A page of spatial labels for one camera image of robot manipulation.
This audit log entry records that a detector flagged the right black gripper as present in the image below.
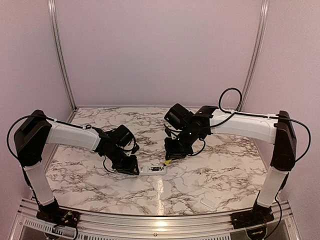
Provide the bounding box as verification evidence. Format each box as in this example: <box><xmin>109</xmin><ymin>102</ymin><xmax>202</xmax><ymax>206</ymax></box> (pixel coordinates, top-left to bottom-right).
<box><xmin>163</xmin><ymin>125</ymin><xmax>201</xmax><ymax>161</ymax></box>

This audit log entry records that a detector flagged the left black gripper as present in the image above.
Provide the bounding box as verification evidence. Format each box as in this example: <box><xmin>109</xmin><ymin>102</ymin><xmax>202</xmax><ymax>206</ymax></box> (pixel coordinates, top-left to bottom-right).
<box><xmin>105</xmin><ymin>144</ymin><xmax>140</xmax><ymax>175</ymax></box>

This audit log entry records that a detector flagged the yellow handled screwdriver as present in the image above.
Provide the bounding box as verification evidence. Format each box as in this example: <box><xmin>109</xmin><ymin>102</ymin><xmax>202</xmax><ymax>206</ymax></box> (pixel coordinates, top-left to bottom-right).
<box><xmin>162</xmin><ymin>159</ymin><xmax>172</xmax><ymax>168</ymax></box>

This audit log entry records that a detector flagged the white remote control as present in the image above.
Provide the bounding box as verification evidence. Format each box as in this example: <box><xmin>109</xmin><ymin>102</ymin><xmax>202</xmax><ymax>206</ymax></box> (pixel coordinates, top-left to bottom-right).
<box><xmin>139</xmin><ymin>165</ymin><xmax>167</xmax><ymax>176</ymax></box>

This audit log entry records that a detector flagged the white battery compartment cover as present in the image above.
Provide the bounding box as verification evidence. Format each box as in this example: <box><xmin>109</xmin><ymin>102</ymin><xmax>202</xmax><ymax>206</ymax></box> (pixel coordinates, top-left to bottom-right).
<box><xmin>200</xmin><ymin>197</ymin><xmax>215</xmax><ymax>209</ymax></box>

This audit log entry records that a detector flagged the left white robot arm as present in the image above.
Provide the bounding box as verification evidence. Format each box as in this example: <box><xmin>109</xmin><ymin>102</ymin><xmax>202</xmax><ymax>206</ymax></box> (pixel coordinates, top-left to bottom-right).
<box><xmin>13</xmin><ymin>110</ymin><xmax>140</xmax><ymax>223</ymax></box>

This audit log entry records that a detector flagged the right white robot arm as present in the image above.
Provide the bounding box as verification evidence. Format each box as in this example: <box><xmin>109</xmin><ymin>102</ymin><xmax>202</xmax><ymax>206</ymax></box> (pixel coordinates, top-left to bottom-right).
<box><xmin>164</xmin><ymin>103</ymin><xmax>297</xmax><ymax>224</ymax></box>

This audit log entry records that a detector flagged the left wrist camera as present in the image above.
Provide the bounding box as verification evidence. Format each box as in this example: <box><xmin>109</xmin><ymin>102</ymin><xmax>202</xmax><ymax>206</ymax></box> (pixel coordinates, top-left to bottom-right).
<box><xmin>131</xmin><ymin>143</ymin><xmax>140</xmax><ymax>155</ymax></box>

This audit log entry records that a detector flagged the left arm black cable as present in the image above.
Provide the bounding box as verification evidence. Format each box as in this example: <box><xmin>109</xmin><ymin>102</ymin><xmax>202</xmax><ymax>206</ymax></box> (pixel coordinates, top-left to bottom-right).
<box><xmin>6</xmin><ymin>115</ymin><xmax>141</xmax><ymax>175</ymax></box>

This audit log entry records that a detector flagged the front aluminium rail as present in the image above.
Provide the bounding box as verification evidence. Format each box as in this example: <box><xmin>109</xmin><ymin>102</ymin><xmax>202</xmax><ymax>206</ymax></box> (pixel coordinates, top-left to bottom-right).
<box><xmin>17</xmin><ymin>204</ymin><xmax>296</xmax><ymax>240</ymax></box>

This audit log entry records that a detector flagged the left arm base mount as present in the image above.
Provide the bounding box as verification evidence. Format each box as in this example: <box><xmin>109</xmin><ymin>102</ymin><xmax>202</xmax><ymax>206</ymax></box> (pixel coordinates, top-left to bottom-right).
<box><xmin>36</xmin><ymin>199</ymin><xmax>80</xmax><ymax>228</ymax></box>

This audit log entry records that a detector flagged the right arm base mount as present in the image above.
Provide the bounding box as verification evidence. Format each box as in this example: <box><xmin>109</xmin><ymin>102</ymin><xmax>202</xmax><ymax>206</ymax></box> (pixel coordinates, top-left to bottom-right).
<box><xmin>230</xmin><ymin>200</ymin><xmax>275</xmax><ymax>229</ymax></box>

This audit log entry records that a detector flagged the right aluminium corner post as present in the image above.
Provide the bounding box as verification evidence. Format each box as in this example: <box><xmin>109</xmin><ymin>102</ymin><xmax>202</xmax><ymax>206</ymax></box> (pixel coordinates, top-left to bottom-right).
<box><xmin>239</xmin><ymin>0</ymin><xmax>270</xmax><ymax>110</ymax></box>

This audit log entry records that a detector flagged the aluminium corner post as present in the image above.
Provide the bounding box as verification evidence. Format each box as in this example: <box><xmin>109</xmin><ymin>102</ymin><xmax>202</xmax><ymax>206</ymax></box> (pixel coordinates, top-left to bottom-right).
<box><xmin>48</xmin><ymin>0</ymin><xmax>77</xmax><ymax>112</ymax></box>
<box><xmin>239</xmin><ymin>0</ymin><xmax>270</xmax><ymax>110</ymax></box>

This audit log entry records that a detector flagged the left aluminium corner post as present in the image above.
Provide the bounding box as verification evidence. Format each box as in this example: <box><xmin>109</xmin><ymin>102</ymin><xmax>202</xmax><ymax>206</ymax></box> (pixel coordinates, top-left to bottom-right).
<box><xmin>48</xmin><ymin>0</ymin><xmax>77</xmax><ymax>112</ymax></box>

